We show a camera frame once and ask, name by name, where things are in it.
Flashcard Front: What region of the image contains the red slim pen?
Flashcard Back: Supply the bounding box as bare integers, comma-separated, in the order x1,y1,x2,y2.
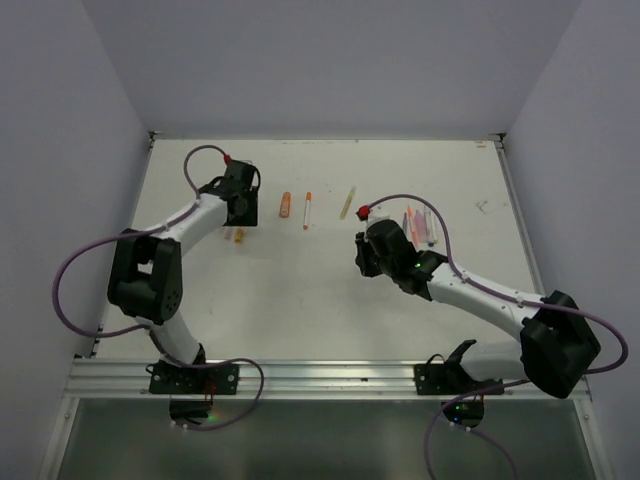
407,206,420,249

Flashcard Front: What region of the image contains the pink highlighter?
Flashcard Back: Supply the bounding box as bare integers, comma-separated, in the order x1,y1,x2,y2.
414,210,429,243

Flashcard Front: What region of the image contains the orange capped white marker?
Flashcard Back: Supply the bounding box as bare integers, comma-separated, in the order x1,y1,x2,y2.
303,191,312,230

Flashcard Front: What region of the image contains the blue white marker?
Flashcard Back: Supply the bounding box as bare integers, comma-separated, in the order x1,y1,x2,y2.
424,207,437,247

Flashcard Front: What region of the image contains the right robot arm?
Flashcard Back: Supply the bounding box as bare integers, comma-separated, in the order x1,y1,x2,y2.
355,219,601,399

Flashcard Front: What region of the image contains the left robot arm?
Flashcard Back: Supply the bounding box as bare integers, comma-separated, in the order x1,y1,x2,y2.
107,159,261,397

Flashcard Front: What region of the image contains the orange highlighter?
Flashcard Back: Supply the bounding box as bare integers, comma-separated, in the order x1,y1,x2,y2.
279,191,292,218

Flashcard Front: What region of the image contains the right base bracket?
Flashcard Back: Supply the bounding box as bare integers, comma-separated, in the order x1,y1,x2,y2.
413,354,504,395

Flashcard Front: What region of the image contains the base bracket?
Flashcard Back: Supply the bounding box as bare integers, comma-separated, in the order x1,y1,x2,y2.
413,354,504,395
145,361,239,396

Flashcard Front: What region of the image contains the left base bracket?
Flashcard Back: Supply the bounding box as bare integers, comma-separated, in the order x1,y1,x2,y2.
145,361,239,396

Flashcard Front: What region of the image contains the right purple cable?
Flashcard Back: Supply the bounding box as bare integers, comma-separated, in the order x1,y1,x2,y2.
355,193,630,480

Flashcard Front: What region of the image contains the aluminium rail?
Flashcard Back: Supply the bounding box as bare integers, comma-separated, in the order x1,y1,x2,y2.
69,355,594,401

